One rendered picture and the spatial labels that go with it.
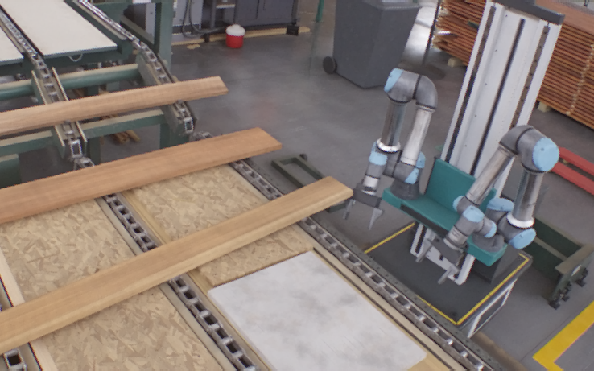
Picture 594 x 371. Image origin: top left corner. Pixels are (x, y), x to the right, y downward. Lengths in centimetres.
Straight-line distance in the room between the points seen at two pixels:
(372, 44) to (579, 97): 251
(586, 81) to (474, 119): 417
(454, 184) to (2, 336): 207
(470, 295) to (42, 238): 207
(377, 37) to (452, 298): 346
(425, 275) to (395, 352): 121
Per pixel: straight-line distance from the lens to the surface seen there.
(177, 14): 655
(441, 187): 285
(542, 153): 226
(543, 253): 385
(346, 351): 183
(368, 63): 593
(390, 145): 273
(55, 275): 202
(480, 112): 274
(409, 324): 200
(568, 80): 688
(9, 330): 181
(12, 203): 232
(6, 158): 288
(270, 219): 222
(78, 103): 291
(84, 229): 221
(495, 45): 266
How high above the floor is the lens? 217
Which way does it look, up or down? 31 degrees down
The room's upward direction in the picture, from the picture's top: 10 degrees clockwise
